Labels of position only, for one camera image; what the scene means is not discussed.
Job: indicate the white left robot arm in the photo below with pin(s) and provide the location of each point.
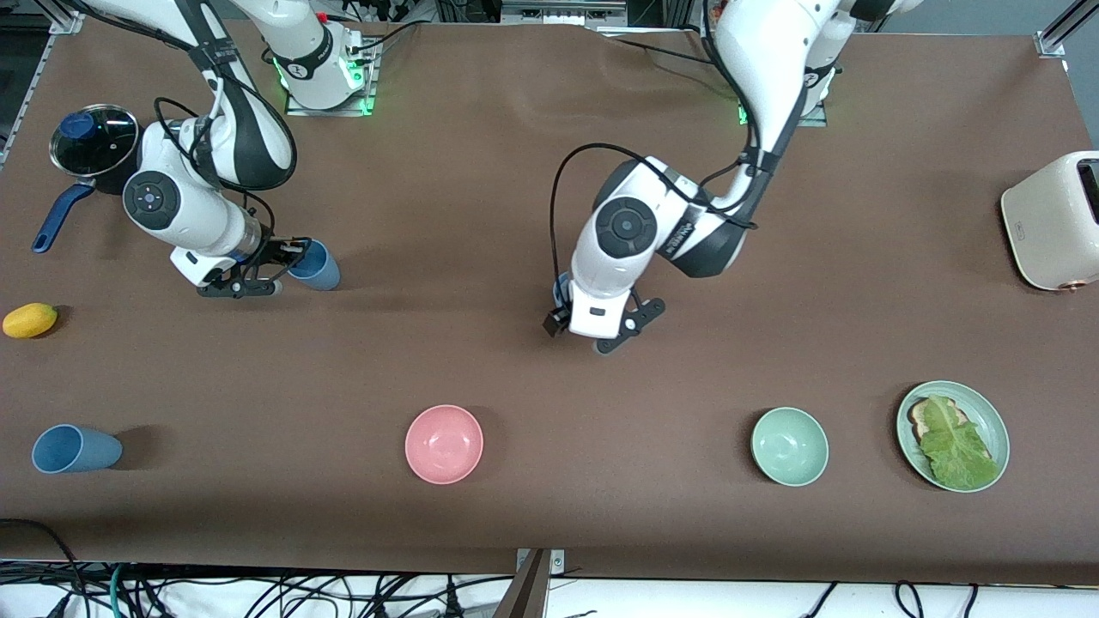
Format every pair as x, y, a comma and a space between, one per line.
764, 51

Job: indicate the toasted bread slice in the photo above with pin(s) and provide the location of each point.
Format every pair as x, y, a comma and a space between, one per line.
919, 421

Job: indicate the brown table cover cloth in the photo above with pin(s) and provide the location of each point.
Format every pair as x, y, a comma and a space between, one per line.
549, 429

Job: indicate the mint green plate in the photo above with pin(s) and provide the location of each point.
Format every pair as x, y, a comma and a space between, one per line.
992, 421

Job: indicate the small metal table bracket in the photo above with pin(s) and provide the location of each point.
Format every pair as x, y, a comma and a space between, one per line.
558, 562

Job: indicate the grey support beam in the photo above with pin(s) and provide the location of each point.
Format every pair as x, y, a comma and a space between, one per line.
524, 592

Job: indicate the mint green bowl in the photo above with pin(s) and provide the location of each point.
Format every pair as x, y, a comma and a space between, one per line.
790, 446

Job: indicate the blue plastic cup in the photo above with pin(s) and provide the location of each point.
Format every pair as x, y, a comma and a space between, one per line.
86, 451
562, 287
322, 273

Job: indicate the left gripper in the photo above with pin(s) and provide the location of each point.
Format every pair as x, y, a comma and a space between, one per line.
555, 322

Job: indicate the aluminium frame post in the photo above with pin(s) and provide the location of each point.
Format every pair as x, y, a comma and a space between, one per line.
1060, 30
69, 19

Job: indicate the yellow lemon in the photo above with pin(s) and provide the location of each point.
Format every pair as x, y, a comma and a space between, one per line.
30, 320

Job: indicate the pink bowl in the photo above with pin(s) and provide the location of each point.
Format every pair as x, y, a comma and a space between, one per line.
444, 445

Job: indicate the green lettuce leaf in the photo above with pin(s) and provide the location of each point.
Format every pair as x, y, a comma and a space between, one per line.
957, 451

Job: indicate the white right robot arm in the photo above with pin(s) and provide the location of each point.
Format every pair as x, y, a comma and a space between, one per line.
197, 215

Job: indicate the cream toaster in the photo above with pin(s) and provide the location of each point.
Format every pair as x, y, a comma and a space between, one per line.
1047, 223

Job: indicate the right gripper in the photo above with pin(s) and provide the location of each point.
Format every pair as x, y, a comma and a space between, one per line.
273, 250

